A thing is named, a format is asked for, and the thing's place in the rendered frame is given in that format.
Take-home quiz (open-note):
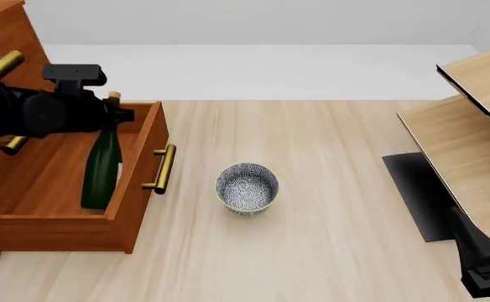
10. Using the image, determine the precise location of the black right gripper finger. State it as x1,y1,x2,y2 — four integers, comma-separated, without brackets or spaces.
447,205,490,269

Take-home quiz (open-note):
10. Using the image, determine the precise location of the blue patterned bowl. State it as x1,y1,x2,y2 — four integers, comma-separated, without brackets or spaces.
215,161,280,219

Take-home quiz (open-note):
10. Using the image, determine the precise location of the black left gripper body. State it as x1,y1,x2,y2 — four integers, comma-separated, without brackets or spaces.
101,96,136,128

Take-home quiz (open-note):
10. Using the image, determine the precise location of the pale wooden shelf unit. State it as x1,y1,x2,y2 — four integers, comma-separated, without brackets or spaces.
395,43,490,245

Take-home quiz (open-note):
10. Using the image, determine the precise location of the brass drawer handle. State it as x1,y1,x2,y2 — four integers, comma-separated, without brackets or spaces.
140,143,178,195
0,135,29,156
0,49,26,86

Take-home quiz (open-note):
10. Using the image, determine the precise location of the dark green wine bottle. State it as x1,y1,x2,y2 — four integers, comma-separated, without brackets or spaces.
80,91,125,216

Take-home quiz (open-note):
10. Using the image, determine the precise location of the wooden cabinet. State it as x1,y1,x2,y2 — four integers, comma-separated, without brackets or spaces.
0,0,58,267

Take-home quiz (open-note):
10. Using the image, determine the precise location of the open wooden drawer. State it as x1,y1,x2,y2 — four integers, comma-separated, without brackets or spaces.
0,100,171,255

